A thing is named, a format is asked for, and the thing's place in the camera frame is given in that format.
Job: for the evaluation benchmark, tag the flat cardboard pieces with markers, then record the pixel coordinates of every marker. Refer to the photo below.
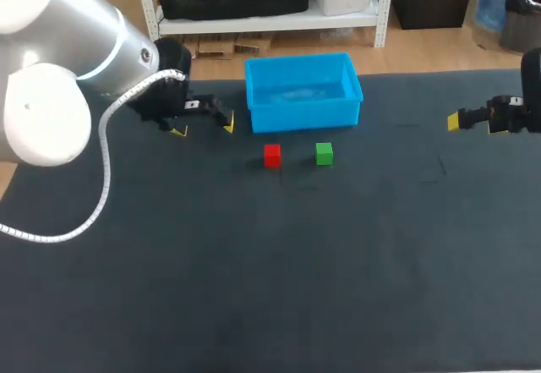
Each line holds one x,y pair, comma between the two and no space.
230,45

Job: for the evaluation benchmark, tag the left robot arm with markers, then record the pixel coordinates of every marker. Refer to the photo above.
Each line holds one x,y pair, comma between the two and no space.
63,51

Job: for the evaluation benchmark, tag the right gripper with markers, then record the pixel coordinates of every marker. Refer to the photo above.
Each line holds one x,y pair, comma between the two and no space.
530,89

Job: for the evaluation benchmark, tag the red cube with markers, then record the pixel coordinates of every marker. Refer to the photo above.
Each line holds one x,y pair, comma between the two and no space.
272,155

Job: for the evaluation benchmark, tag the grey waste bin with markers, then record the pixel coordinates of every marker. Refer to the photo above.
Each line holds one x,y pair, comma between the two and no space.
522,18

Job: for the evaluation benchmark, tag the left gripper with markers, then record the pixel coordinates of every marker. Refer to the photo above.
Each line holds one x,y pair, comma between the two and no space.
171,89

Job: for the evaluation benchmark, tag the white metal shelf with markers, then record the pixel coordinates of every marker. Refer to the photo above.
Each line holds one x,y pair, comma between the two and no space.
270,20

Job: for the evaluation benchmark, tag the blue plastic bin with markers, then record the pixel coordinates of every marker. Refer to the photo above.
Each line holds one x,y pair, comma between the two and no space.
302,91

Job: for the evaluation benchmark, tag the green cube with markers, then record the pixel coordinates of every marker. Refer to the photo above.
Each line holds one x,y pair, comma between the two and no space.
324,154

